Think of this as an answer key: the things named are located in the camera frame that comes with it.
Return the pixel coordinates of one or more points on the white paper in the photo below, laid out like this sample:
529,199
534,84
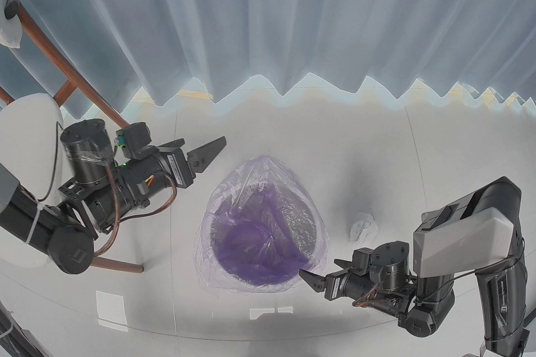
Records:
362,227

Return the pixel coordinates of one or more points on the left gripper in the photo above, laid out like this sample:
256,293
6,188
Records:
140,179

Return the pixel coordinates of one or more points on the pale blue curtain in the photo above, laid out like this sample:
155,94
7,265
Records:
293,12

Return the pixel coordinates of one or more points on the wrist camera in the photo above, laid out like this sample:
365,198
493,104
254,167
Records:
361,261
136,135

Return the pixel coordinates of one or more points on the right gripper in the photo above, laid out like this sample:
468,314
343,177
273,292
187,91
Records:
354,286

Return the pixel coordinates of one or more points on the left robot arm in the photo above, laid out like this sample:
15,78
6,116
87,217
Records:
79,146

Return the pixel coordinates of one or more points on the purple plastic bag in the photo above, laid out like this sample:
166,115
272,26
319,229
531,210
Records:
268,246

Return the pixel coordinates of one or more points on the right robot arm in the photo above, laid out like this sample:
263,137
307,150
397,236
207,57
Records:
456,238

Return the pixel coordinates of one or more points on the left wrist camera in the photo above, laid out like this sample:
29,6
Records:
136,135

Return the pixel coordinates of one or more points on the wooden chair with white cushions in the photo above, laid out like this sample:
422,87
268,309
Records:
25,129

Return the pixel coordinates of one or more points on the white trash bin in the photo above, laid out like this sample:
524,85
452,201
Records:
321,230

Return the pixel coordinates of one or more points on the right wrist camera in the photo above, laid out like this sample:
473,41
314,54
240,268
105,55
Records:
361,261

